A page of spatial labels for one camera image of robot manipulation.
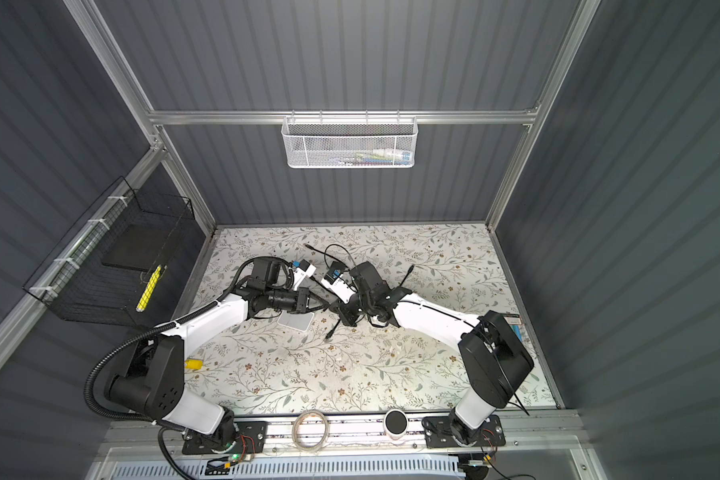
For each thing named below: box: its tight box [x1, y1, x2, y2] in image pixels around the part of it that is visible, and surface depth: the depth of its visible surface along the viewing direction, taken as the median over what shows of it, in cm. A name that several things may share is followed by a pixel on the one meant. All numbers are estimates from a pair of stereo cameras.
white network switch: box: [277, 310, 315, 332], surface depth 93 cm
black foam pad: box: [101, 224, 171, 272], surface depth 76 cm
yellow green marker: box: [135, 265, 163, 313], surface depth 71 cm
